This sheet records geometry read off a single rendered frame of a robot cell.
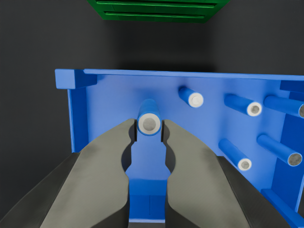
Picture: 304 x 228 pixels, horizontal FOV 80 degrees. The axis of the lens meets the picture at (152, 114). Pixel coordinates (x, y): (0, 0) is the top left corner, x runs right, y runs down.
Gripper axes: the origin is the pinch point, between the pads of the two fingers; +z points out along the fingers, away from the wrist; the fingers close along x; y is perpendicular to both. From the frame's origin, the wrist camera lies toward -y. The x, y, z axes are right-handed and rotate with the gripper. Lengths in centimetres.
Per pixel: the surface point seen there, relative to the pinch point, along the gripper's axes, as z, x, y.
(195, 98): 7.4, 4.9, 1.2
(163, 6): 36.6, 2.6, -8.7
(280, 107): 9.8, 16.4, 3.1
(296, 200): 5.4, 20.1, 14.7
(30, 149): 39, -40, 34
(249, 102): 7.8, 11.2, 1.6
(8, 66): 46, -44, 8
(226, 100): 12.5, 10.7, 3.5
